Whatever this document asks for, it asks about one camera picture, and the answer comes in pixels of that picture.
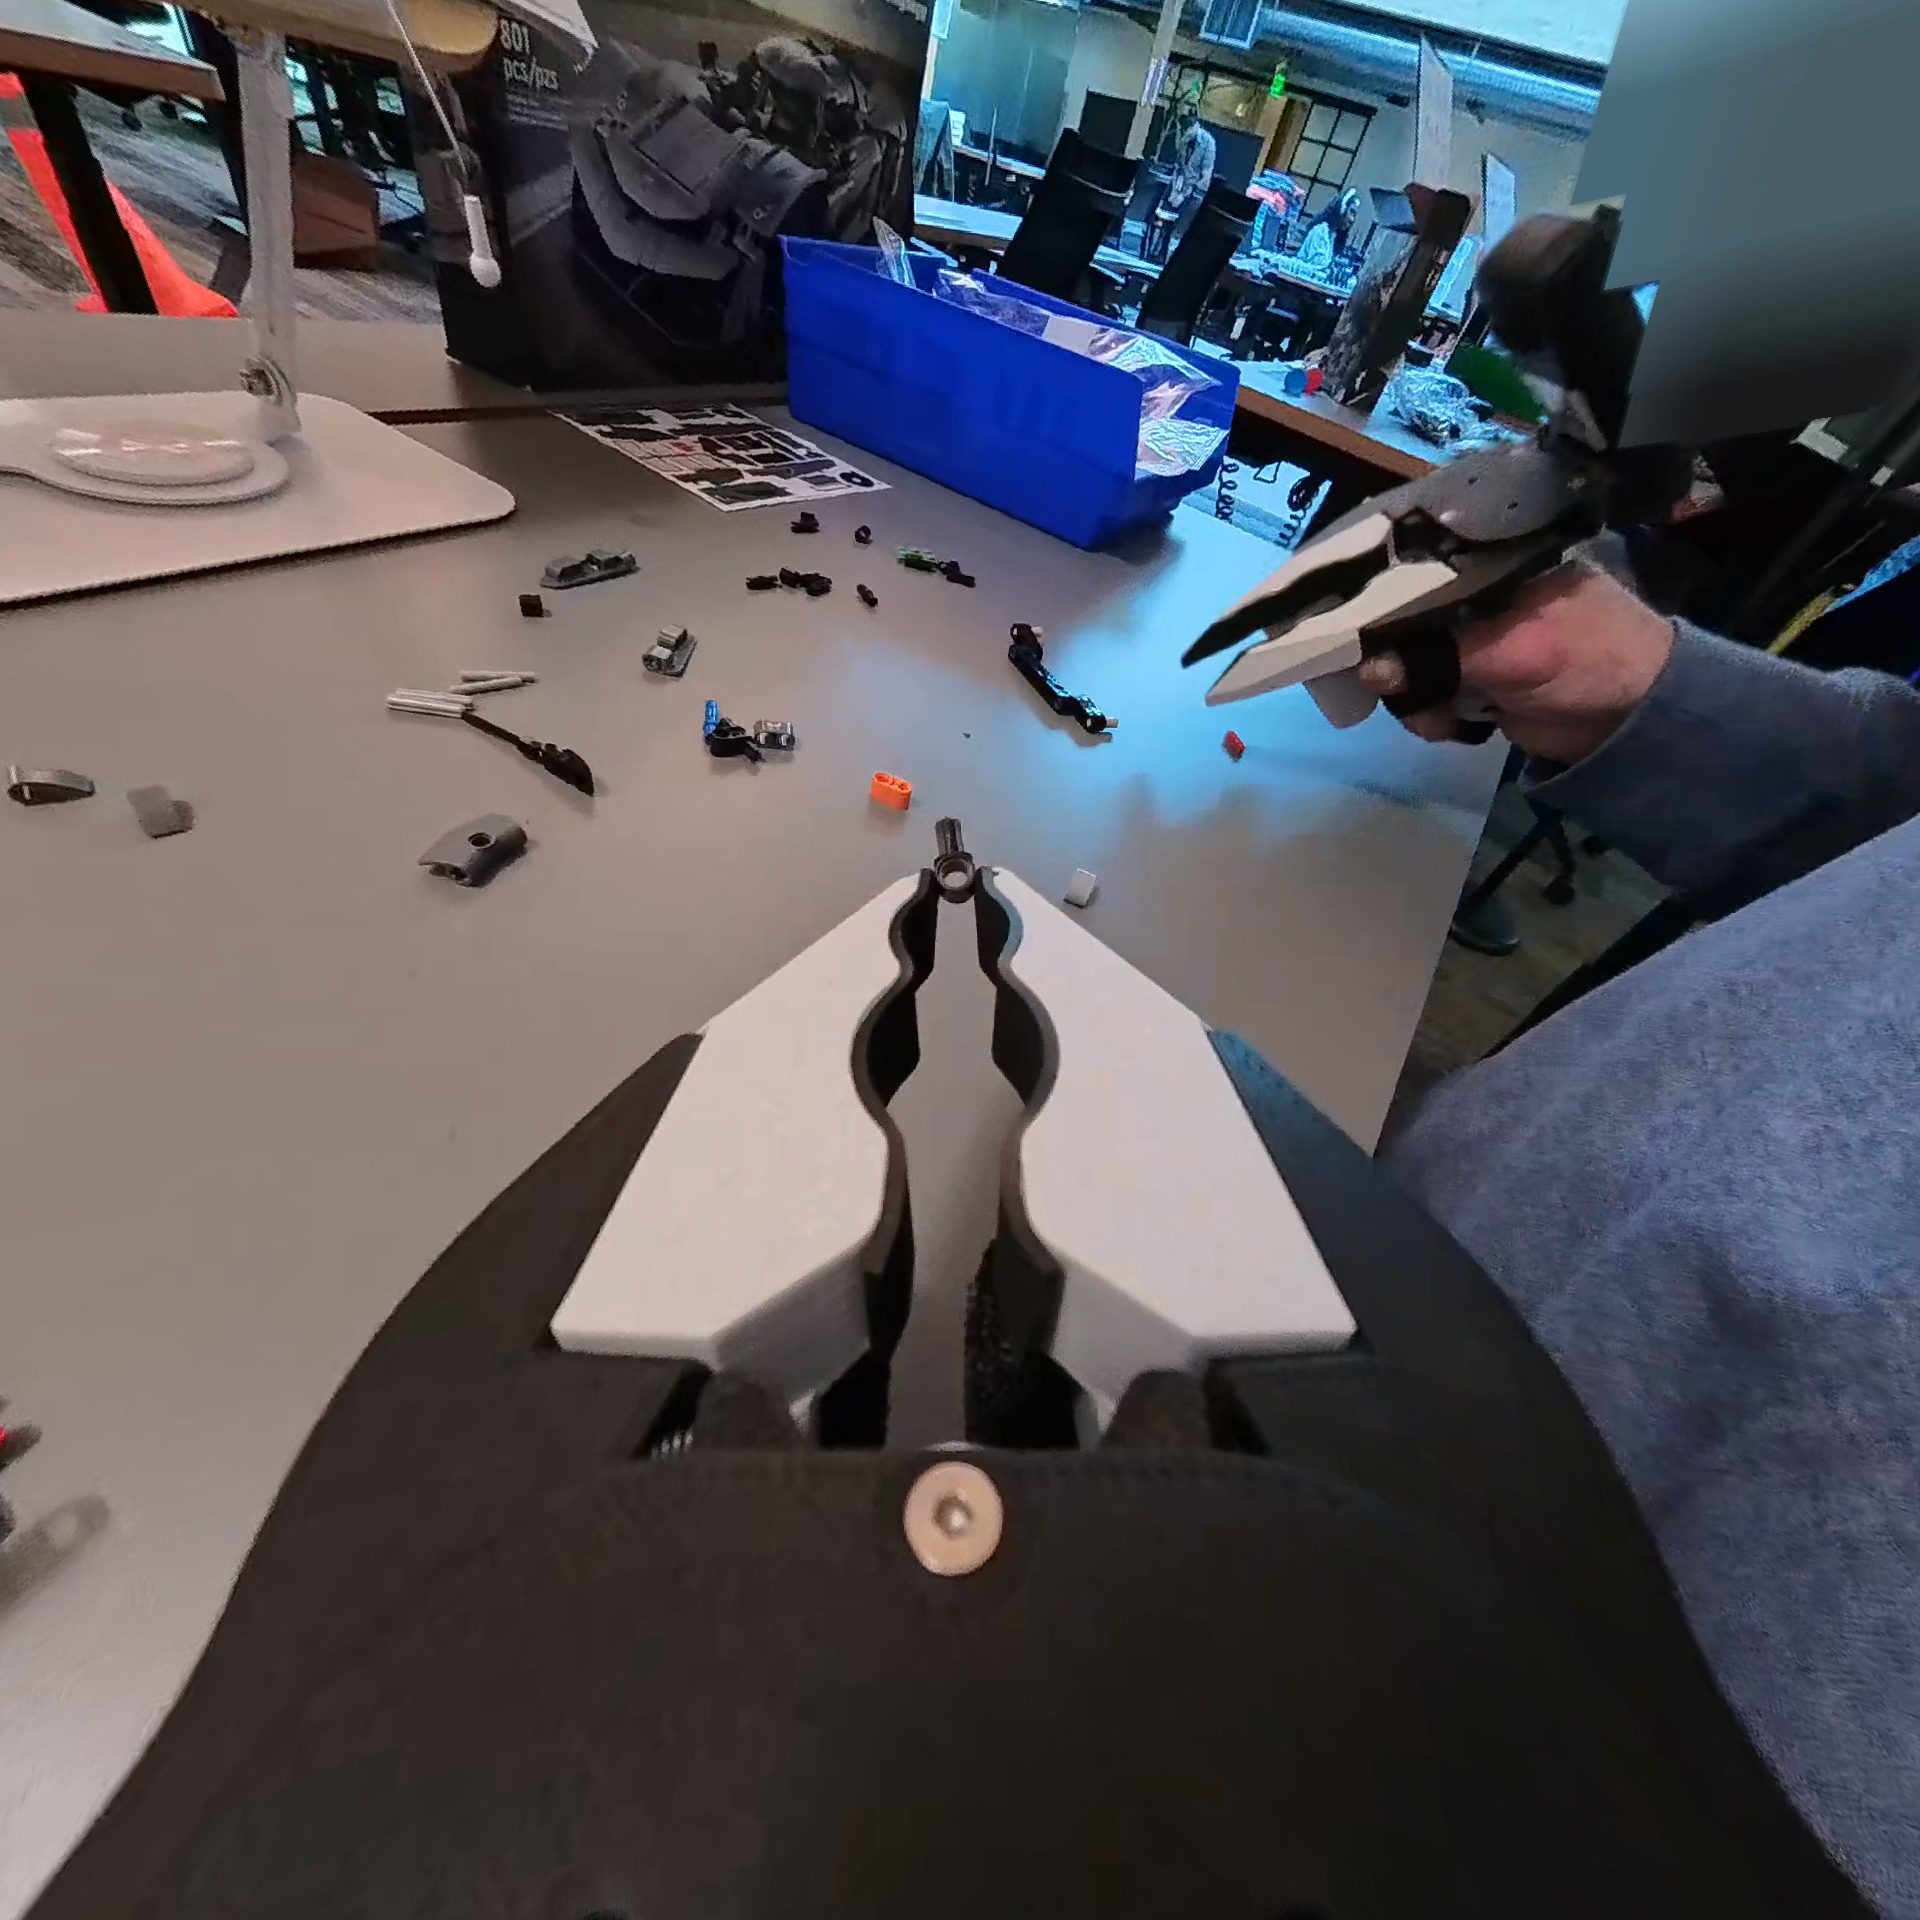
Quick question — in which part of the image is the wooden side table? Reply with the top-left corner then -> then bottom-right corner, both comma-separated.
1236,357 -> 1501,501

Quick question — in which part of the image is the black office chair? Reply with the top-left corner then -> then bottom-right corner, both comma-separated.
1134,186 -> 1260,351
996,126 -> 1146,310

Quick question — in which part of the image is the red orange object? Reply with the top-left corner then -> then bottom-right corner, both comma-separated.
0,72 -> 242,321

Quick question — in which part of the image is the person's right forearm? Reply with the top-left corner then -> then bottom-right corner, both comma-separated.
1514,613 -> 1920,911

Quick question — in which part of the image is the black chair base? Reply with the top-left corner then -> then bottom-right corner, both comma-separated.
1443,746 -> 1583,962

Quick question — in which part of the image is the partly built lego model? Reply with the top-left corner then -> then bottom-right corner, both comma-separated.
0,1392 -> 116,1620

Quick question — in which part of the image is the black lego set box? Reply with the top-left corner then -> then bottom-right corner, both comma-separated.
431,0 -> 942,397

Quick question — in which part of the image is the lego sticker sheet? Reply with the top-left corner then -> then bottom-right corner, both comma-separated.
545,400 -> 891,516

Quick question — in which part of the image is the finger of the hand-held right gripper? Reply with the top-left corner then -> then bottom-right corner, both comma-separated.
1179,506 -> 1407,666
1201,558 -> 1459,709

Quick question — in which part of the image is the person's right hand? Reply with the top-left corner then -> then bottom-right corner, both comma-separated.
1356,567 -> 1678,769

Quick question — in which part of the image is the black lego beam with pins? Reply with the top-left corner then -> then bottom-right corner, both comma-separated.
1005,620 -> 1121,739

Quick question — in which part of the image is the black coiled cable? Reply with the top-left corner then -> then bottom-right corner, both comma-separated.
1211,446 -> 1325,555

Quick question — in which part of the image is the silver foil bag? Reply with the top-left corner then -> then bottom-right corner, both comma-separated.
1375,373 -> 1506,449

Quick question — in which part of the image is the blue plastic bin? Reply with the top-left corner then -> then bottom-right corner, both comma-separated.
777,232 -> 1246,553

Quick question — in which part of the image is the white hanging cable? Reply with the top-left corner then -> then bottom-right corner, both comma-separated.
385,0 -> 508,290

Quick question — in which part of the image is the wooden background table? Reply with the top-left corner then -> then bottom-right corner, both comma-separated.
0,26 -> 230,321

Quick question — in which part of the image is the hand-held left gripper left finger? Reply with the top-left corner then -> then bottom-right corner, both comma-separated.
548,870 -> 953,1450

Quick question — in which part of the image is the dark grey lego connector block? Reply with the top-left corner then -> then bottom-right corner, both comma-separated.
413,811 -> 531,890

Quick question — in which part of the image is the silver ceiling duct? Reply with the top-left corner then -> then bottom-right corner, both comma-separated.
1199,0 -> 1578,110

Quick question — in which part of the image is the colourful bag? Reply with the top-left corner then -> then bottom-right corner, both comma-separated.
1770,532 -> 1920,663

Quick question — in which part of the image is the brown cabinet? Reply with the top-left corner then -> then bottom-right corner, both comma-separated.
287,146 -> 385,273

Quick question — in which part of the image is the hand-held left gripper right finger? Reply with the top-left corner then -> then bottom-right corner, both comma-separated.
968,867 -> 1361,1446

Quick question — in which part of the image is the black lego lever with axle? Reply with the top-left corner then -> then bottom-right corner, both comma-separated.
459,706 -> 598,798

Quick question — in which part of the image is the white lamp stand base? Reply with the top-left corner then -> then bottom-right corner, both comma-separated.
0,0 -> 602,606

